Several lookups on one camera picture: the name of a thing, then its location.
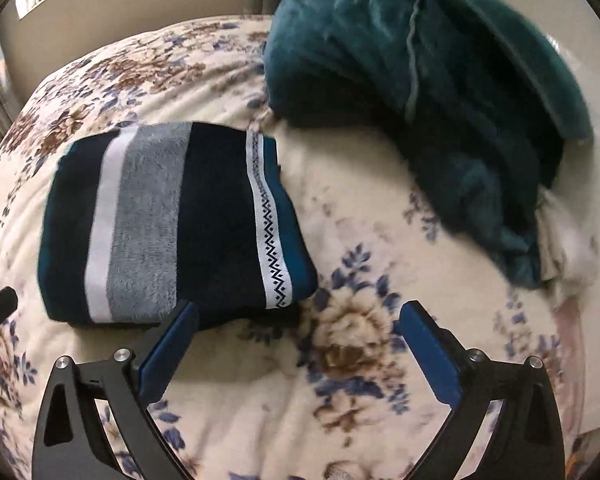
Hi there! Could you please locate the floral bed blanket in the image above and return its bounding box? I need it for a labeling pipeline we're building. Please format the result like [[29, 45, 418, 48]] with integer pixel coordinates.
[[0, 14, 600, 480]]

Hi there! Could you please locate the navy grey striped towel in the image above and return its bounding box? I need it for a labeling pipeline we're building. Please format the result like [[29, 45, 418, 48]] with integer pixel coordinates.
[[37, 121, 320, 328]]

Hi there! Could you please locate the teal fleece blanket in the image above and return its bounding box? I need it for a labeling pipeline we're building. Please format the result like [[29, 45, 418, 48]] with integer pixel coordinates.
[[262, 0, 595, 291]]

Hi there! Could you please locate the white cloth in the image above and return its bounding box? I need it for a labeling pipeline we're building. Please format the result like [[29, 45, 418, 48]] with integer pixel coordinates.
[[536, 192, 600, 307]]

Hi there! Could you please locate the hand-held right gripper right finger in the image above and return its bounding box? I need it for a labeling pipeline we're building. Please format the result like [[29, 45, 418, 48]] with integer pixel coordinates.
[[399, 301, 566, 480]]

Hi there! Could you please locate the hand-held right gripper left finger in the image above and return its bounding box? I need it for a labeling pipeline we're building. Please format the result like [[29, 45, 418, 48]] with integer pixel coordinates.
[[31, 299, 200, 480]]

